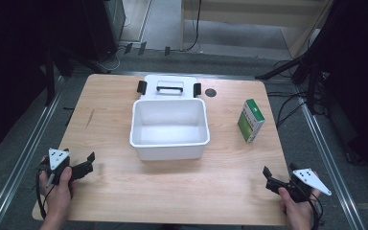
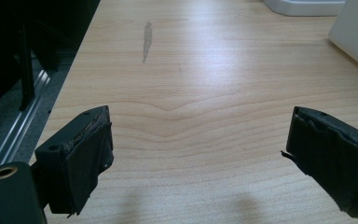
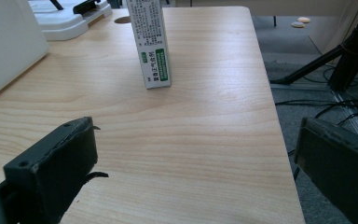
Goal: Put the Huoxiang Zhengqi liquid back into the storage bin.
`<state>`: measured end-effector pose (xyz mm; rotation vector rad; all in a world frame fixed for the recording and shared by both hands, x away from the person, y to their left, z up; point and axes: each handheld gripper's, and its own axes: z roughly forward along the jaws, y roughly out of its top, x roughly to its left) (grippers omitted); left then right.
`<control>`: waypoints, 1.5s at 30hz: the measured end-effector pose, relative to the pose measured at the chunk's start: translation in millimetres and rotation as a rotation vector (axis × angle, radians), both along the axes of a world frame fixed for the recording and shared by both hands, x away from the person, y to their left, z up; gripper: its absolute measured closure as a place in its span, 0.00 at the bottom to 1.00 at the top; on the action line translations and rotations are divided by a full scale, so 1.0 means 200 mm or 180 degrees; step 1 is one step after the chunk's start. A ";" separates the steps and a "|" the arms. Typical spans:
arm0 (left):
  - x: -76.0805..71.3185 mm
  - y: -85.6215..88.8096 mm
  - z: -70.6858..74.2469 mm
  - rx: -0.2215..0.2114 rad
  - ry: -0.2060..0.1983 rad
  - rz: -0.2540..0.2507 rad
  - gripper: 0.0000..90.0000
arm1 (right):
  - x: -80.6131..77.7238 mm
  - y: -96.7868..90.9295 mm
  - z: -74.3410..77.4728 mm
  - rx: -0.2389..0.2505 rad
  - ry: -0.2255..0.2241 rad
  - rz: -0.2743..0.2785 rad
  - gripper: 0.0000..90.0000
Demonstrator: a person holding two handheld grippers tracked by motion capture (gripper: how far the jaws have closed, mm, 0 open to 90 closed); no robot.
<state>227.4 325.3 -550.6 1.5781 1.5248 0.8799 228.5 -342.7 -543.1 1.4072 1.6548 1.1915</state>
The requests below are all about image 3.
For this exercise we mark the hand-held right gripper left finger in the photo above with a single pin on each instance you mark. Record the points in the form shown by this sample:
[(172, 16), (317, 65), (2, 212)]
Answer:
[(54, 165)]

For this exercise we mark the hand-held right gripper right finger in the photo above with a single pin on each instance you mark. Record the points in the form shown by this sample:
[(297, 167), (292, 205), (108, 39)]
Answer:
[(338, 161)]

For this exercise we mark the white and green medicine box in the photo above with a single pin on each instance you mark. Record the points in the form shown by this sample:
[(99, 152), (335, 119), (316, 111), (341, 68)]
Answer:
[(150, 40)]

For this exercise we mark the black tripod stand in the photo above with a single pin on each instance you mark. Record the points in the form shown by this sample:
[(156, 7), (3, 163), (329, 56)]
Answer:
[(348, 59)]

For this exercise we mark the white storage box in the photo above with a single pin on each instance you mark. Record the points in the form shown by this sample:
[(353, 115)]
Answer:
[(6, 46)]

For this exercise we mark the round grey disc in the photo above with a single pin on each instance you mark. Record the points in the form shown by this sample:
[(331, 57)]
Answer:
[(298, 24)]

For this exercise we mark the white plastic base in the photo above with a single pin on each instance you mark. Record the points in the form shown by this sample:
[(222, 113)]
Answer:
[(70, 20)]

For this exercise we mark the round tan disc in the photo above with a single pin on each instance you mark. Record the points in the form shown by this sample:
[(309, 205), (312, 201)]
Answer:
[(304, 19)]

